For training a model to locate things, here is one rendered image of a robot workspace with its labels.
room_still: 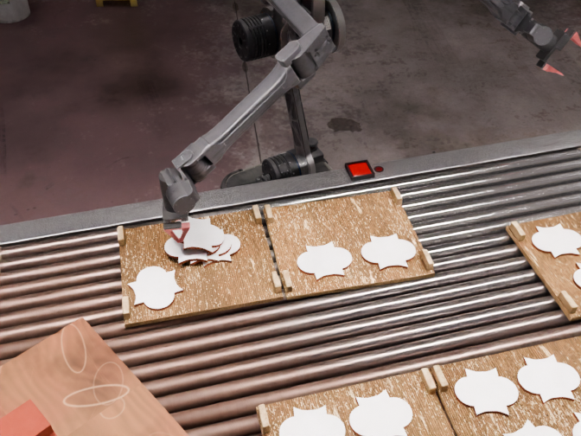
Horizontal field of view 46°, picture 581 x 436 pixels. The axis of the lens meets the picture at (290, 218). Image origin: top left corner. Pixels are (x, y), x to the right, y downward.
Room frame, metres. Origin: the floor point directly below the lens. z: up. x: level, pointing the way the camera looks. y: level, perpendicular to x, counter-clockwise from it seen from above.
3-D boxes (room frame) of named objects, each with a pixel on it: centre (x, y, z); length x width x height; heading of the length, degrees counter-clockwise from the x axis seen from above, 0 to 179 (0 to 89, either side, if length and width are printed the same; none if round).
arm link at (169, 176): (1.33, 0.30, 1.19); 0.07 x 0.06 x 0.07; 27
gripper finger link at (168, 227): (1.31, 0.30, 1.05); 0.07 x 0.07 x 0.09; 8
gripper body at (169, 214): (1.33, 0.30, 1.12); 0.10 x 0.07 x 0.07; 8
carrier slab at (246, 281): (1.29, 0.26, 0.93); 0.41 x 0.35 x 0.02; 103
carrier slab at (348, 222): (1.38, -0.16, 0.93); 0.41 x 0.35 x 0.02; 102
